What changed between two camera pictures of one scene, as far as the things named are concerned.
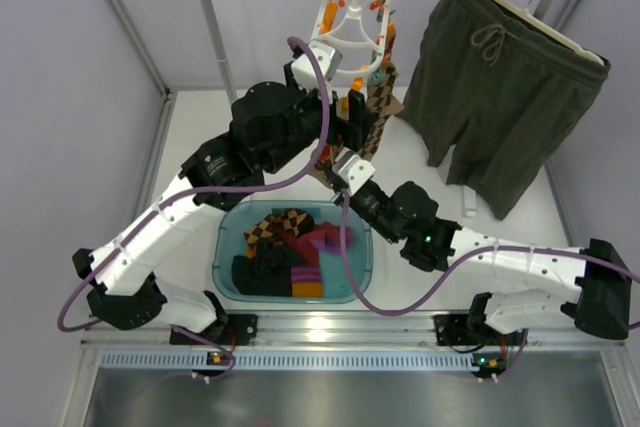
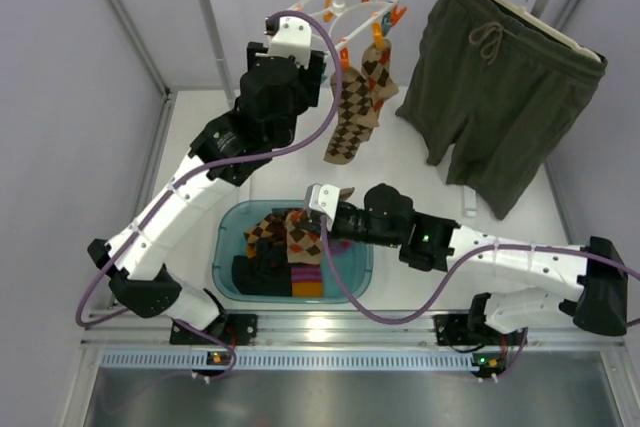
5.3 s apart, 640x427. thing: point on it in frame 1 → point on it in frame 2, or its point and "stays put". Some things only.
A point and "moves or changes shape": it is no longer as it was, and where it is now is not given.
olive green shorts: [505, 89] stays put
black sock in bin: [267, 275] stays put
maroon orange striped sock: [307, 280] stays put
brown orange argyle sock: [327, 154] → [303, 245]
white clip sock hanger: [354, 12] moves or changes shape
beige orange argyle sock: [390, 39] → [376, 68]
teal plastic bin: [235, 218] stays put
